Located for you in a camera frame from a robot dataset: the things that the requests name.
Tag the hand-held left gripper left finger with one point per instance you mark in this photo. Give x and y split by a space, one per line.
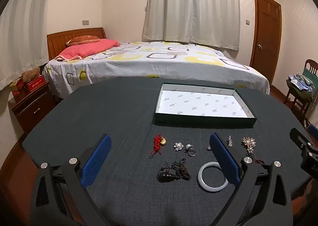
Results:
97 161

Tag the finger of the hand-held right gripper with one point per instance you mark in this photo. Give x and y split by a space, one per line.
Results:
298 138

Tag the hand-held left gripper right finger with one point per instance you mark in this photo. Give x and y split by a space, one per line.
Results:
224 159

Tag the pearl cluster brooch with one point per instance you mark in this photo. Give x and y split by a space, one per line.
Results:
249 143

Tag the white jade bangle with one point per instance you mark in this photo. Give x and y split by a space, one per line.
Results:
201 182

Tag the green cardboard box white inside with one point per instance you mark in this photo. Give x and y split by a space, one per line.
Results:
202 104

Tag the silver pendant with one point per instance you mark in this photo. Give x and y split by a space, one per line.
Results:
230 140

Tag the small red silver trinket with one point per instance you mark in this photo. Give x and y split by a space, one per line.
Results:
208 147

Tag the pile of clothes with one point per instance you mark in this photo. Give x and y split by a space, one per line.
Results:
299 87

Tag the wooden chair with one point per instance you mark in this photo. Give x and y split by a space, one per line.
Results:
311 66

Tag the wooden nightstand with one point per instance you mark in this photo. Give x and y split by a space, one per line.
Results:
29 109

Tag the red gift box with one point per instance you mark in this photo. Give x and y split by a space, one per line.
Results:
36 84

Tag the brown teddy bear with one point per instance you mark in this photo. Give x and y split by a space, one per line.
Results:
29 74

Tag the brown wooden door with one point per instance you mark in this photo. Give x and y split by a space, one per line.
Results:
267 32

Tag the yellow box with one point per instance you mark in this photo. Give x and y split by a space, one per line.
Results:
15 85

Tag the bed with patterned sheet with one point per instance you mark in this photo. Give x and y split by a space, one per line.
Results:
159 67

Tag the pink pillow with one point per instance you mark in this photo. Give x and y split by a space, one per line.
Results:
89 47

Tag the orange pillow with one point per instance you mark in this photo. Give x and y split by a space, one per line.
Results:
83 39

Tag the wooden headboard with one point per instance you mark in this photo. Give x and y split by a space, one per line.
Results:
57 42

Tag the white side curtain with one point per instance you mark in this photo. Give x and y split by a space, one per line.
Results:
22 37

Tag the white window curtain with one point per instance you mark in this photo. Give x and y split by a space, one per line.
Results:
191 5

